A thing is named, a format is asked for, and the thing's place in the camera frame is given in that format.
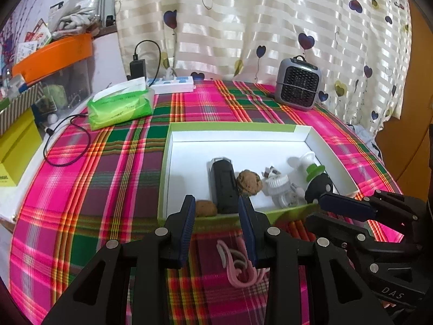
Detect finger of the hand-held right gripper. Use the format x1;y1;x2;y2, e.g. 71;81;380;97
319;190;425;244
305;213;427;309

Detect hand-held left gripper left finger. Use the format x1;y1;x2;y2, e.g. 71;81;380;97
41;194;197;325

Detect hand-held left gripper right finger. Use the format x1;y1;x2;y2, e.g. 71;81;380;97
237;196;386;325

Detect brown walnut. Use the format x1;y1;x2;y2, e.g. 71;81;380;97
236;170;263;196
195;200;218;217

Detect black white-dotted round toy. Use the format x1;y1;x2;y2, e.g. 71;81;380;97
304;173;334;205

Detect black rectangular lighter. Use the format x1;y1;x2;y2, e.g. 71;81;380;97
207;157;238;215

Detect white usb cable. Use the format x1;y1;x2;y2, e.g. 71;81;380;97
262;166;307;209

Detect green and white cardboard box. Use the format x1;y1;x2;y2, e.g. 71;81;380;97
157;123;358;227

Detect green and white suction holder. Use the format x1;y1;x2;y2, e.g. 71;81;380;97
287;152;325;184

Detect blue-grey cloth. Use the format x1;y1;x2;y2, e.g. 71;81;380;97
348;123;382;156

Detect wooden cabinet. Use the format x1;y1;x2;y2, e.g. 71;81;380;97
375;3;433;197

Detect pink plaid tablecloth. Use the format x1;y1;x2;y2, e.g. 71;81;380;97
8;79;406;325

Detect grey mini heater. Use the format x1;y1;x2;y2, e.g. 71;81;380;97
274;56;323;111

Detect green tissue pack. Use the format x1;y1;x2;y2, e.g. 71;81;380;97
87;77;156;131

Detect white power strip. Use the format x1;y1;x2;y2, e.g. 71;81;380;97
145;74;195;95

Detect yellow box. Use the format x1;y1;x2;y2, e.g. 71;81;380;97
0;111;43;187

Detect cream heart-print curtain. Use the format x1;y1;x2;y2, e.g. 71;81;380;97
115;0;412;137

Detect striped cardboard box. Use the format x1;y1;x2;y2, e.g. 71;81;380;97
0;84;44;137

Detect clear bin with orange lid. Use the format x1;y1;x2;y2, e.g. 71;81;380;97
12;34;94;117

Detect white plastic bags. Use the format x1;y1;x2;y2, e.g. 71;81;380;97
49;0;103;38

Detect colourful packets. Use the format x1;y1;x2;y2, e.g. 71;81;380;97
0;20;52;73

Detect black cable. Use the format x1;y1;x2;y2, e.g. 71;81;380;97
42;113;93;167

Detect black charger with cable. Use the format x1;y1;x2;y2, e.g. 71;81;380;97
129;40;162;79

